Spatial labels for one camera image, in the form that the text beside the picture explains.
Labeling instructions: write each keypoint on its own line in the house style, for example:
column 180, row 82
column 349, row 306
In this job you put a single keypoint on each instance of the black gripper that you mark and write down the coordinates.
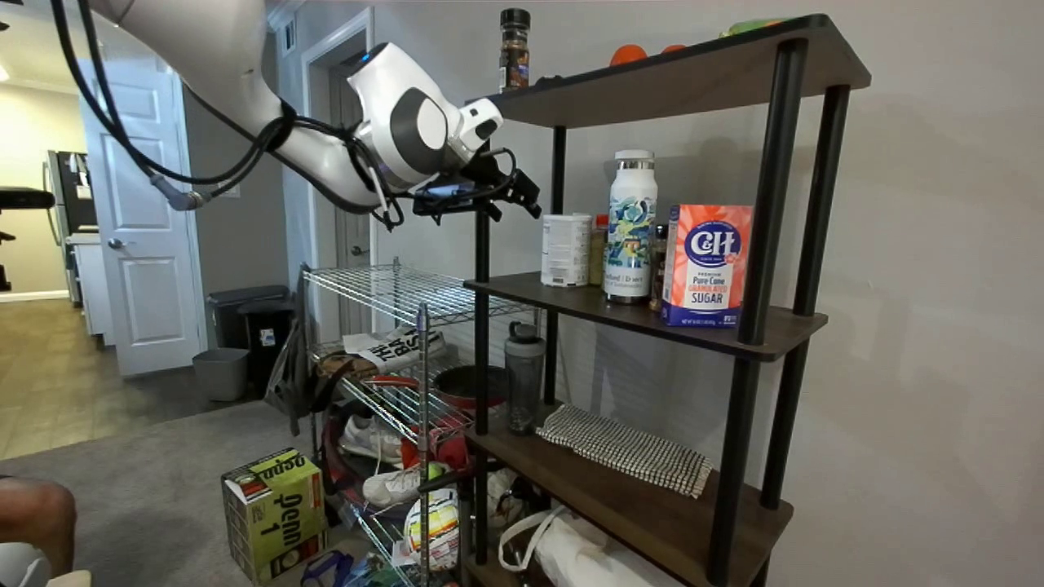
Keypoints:
column 494, row 177

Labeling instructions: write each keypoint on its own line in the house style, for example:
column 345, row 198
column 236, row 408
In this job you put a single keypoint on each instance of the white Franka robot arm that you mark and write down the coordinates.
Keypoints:
column 215, row 52

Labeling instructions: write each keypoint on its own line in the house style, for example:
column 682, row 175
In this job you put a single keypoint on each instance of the brown spice jar red cap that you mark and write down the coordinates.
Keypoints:
column 598, row 255

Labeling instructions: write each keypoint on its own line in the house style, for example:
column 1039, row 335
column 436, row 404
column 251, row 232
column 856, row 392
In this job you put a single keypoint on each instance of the dark spice grinder jar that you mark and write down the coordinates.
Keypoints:
column 513, row 52

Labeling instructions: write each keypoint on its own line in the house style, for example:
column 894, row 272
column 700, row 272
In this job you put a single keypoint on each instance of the white floral water bottle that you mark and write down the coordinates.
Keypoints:
column 631, row 232

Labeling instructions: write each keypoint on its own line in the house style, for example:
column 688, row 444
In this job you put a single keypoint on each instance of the orange fruit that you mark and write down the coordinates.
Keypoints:
column 627, row 55

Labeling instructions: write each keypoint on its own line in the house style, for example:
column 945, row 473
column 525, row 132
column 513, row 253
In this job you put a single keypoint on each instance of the gray water bottle black lid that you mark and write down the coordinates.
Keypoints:
column 522, row 375

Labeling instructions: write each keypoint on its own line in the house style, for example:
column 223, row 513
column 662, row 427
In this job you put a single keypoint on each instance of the small red fruit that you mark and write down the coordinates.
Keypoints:
column 672, row 49

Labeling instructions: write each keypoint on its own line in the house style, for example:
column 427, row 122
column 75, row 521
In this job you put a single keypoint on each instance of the orange and blue sugar box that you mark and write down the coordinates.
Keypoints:
column 710, row 266

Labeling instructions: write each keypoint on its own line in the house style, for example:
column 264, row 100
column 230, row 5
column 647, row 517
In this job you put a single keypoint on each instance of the black and white book stack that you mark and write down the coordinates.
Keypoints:
column 392, row 348

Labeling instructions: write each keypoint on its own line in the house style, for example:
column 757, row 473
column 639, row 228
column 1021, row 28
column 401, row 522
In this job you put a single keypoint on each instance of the black round pot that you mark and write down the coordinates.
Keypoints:
column 467, row 385

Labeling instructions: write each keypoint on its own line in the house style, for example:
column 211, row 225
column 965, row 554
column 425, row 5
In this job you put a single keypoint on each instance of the brown bundle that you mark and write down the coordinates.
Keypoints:
column 348, row 374

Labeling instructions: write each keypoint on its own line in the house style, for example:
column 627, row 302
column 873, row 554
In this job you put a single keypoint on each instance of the green lime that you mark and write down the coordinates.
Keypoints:
column 748, row 28

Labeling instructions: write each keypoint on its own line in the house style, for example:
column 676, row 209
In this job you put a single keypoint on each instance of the white mesh mat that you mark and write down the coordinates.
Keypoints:
column 625, row 449

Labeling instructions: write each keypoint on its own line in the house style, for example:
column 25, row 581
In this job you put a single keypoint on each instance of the white sneaker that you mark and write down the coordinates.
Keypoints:
column 374, row 438
column 392, row 487

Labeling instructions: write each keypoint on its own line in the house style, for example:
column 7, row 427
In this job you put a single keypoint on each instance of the gray hanging bag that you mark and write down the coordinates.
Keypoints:
column 291, row 375

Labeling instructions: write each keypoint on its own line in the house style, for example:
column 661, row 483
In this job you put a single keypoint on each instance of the black trash bin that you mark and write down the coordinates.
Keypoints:
column 251, row 322

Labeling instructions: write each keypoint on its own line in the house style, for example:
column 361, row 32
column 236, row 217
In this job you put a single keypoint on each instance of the printed plastic bag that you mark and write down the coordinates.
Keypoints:
column 436, row 525

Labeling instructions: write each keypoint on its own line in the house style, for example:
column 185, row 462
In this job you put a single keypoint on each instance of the small gray bin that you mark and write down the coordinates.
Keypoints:
column 223, row 375

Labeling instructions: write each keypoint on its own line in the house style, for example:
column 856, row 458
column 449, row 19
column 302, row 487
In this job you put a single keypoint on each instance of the white bag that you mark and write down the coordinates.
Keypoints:
column 575, row 554

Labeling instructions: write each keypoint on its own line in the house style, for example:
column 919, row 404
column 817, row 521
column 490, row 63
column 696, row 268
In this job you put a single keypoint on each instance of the white panel door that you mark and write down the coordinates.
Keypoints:
column 147, row 248

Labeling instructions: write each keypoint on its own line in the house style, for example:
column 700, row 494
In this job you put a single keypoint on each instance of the green and yellow carton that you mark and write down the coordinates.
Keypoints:
column 271, row 513

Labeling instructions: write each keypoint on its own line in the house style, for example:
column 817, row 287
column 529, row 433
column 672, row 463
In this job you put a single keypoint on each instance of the blue packet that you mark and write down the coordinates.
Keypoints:
column 337, row 573

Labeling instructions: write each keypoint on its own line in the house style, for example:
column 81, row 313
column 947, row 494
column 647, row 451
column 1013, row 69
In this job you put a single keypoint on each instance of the white cabinet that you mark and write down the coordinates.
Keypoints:
column 88, row 285

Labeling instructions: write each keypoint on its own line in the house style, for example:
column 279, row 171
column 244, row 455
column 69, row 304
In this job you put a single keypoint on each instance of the dark framed panel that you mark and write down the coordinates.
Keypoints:
column 72, row 189

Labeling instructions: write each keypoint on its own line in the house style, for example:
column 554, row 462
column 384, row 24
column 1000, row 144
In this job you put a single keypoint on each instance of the black exercise machine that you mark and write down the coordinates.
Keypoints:
column 25, row 200

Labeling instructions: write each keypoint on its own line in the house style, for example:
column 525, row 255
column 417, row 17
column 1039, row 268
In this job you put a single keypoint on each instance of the brown leather seat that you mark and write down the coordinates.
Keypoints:
column 37, row 521

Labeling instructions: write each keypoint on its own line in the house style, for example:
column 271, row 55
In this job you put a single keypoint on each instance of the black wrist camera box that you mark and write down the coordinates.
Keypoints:
column 446, row 200

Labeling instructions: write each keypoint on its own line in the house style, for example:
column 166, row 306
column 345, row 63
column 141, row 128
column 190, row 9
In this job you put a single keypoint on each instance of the black frame brown shelving unit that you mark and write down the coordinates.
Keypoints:
column 773, row 164

